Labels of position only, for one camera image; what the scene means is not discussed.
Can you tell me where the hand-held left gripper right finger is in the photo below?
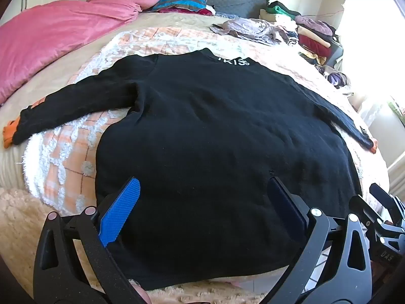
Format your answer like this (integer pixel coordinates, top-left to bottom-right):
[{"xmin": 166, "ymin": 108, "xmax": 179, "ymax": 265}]
[{"xmin": 264, "ymin": 176, "xmax": 374, "ymax": 304}]

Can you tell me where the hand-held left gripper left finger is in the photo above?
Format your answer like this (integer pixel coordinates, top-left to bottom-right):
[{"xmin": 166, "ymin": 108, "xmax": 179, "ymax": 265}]
[{"xmin": 33, "ymin": 177, "xmax": 149, "ymax": 304}]

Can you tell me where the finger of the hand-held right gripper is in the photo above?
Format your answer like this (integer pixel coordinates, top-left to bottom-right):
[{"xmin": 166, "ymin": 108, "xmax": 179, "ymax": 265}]
[
  {"xmin": 370, "ymin": 183, "xmax": 405, "ymax": 225},
  {"xmin": 350, "ymin": 195, "xmax": 385, "ymax": 229}
]

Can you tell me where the black sweater with orange cuffs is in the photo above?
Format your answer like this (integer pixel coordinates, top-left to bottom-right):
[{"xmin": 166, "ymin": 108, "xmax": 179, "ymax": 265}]
[{"xmin": 13, "ymin": 48, "xmax": 378, "ymax": 290}]

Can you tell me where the heap of crumpled purple clothes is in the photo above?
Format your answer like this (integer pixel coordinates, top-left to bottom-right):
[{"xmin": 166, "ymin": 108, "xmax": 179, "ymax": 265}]
[{"xmin": 316, "ymin": 65, "xmax": 352, "ymax": 90}]

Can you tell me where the pile of folded clothes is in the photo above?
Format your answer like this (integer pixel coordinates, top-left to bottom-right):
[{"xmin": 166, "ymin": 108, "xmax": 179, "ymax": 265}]
[{"xmin": 259, "ymin": 2, "xmax": 340, "ymax": 67}]

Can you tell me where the person's left hand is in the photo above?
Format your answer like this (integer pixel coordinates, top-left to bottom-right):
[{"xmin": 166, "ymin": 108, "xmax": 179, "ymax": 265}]
[{"xmin": 128, "ymin": 280, "xmax": 153, "ymax": 304}]

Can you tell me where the orange and white chenille blanket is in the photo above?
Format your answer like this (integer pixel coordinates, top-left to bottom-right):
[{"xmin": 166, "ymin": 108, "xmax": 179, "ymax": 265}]
[{"xmin": 22, "ymin": 27, "xmax": 390, "ymax": 219}]

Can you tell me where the floral printed cloth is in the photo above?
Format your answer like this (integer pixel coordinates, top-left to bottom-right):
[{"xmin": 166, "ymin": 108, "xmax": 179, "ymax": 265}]
[{"xmin": 388, "ymin": 99, "xmax": 405, "ymax": 118}]

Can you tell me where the fluffy cream rug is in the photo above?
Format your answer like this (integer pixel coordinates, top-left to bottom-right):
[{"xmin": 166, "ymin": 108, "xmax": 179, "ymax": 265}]
[{"xmin": 0, "ymin": 187, "xmax": 285, "ymax": 304}]

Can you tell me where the white sheer curtain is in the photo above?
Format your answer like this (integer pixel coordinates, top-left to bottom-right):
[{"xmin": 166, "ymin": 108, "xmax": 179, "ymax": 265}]
[{"xmin": 334, "ymin": 0, "xmax": 405, "ymax": 134}]

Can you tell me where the crumpled mauve garment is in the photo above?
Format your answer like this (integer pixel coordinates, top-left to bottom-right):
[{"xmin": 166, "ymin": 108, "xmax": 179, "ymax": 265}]
[{"xmin": 210, "ymin": 18, "xmax": 290, "ymax": 45}]

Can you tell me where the pink duvet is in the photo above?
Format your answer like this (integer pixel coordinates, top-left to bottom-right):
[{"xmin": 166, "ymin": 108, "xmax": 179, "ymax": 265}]
[{"xmin": 0, "ymin": 0, "xmax": 164, "ymax": 106}]

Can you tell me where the striped pillow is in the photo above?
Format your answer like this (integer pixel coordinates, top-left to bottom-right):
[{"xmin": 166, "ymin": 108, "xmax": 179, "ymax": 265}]
[{"xmin": 147, "ymin": 0, "xmax": 209, "ymax": 14}]

